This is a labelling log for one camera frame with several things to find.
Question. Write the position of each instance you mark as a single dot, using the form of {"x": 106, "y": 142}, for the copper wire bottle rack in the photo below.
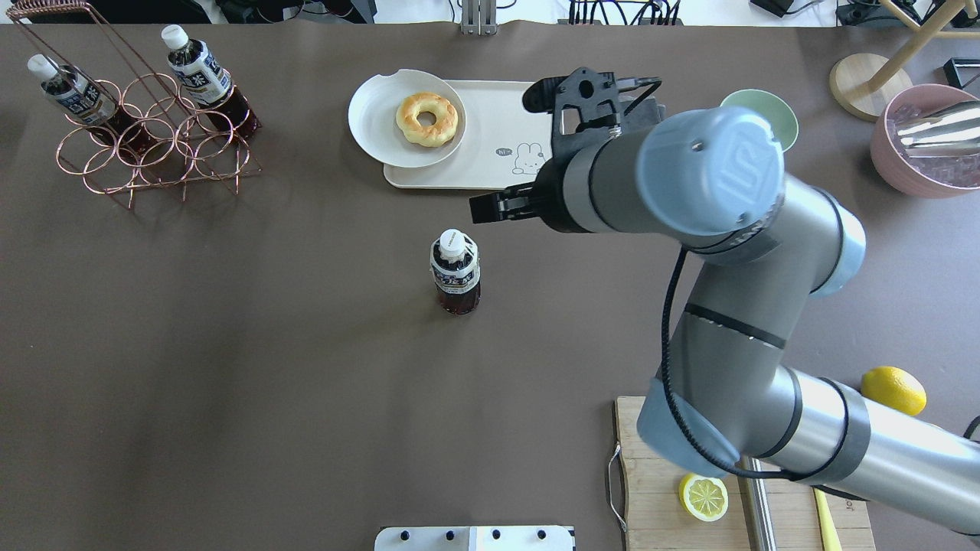
{"x": 189, "y": 147}

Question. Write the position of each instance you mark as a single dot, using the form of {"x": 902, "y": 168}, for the cream rabbit tray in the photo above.
{"x": 502, "y": 145}

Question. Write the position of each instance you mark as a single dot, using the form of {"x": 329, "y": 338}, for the yellow plastic knife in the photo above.
{"x": 828, "y": 532}

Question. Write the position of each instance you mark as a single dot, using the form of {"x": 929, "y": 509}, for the tea bottle in rack right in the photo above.
{"x": 207, "y": 82}

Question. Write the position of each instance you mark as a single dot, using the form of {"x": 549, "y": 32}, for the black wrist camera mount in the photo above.
{"x": 588, "y": 108}

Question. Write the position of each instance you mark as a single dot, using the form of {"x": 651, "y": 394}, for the tea bottle in rack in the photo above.
{"x": 207, "y": 82}
{"x": 85, "y": 103}

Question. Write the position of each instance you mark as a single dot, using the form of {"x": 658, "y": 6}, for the pink bowl with ice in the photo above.
{"x": 930, "y": 178}

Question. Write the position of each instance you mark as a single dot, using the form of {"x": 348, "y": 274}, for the grey folded cloth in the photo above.
{"x": 651, "y": 112}

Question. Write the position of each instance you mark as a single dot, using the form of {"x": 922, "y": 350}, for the yellow whole lemon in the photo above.
{"x": 895, "y": 388}

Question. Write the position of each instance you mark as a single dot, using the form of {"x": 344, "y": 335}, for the half lemon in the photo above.
{"x": 705, "y": 498}

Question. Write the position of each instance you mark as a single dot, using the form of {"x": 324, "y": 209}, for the glazed donut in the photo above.
{"x": 427, "y": 119}

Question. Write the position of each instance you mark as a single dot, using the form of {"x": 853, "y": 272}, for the wooden cutting board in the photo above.
{"x": 656, "y": 520}

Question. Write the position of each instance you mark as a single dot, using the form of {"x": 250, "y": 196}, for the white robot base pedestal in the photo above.
{"x": 500, "y": 537}

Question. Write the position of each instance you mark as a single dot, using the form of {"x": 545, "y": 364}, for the tea bottle white cap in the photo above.
{"x": 455, "y": 270}

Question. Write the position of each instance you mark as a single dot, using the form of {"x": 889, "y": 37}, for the wooden stand with round base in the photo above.
{"x": 864, "y": 84}

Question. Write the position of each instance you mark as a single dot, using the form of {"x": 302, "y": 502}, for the green bowl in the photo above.
{"x": 771, "y": 107}

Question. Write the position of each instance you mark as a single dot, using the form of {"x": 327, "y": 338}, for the steel ice scoop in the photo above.
{"x": 950, "y": 132}

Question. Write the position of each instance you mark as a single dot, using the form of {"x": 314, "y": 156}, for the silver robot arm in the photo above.
{"x": 714, "y": 180}

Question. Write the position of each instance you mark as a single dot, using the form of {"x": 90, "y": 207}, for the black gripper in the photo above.
{"x": 553, "y": 200}

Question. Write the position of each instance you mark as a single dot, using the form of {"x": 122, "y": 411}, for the white plate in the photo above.
{"x": 372, "y": 117}

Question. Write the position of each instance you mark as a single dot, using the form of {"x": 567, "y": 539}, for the tea bottle in rack left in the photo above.
{"x": 85, "y": 103}

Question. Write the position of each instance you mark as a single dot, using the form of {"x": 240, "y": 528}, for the steel muddler bar tool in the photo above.
{"x": 759, "y": 522}

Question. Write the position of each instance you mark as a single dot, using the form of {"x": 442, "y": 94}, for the dark glass tray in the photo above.
{"x": 961, "y": 72}

